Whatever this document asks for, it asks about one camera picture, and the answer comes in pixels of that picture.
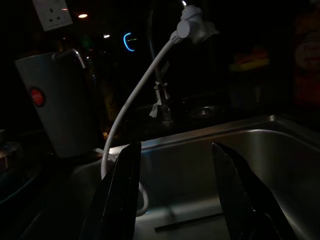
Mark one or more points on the white wall power socket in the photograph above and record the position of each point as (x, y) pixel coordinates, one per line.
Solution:
(52, 13)

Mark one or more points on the white water filter canister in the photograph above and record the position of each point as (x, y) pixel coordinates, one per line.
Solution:
(60, 105)

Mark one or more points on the white faucet diverter valve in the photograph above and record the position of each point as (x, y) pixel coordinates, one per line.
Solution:
(193, 23)

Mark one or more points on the orange labelled bottle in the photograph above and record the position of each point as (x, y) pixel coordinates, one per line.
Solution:
(307, 57)

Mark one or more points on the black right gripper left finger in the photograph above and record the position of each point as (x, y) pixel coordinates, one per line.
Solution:
(117, 200)

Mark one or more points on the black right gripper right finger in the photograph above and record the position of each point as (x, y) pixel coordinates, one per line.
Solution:
(240, 200)

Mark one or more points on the stainless steel sink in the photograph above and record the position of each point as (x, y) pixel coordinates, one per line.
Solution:
(200, 180)

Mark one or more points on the round metal lid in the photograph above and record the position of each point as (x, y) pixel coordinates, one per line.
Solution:
(203, 110)

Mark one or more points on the chrome kitchen faucet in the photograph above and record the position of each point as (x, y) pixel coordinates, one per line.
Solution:
(160, 75)

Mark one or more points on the yellow sponge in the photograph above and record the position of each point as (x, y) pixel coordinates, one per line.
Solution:
(250, 60)

